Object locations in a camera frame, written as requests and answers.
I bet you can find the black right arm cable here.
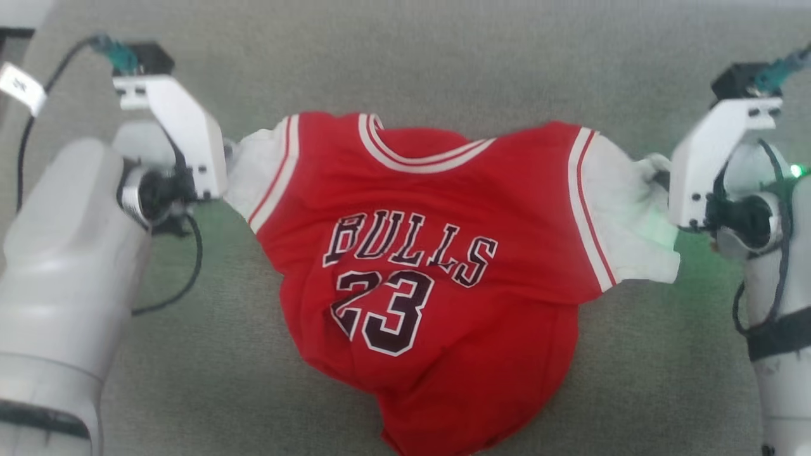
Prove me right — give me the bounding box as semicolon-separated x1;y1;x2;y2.
732;139;796;336

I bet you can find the red Bulls basketball jersey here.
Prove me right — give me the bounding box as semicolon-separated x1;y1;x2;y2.
223;111;682;456

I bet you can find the white cable label tag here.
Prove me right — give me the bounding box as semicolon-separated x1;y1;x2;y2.
0;61;48;118

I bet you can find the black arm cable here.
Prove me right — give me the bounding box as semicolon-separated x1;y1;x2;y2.
16;37;204;317
732;139;796;336

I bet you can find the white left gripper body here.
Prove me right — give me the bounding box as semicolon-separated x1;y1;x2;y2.
113;74;229;202

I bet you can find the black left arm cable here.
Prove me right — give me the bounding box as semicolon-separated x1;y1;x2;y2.
16;37;204;317

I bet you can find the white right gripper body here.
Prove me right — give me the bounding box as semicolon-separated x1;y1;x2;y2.
668;96;784;231

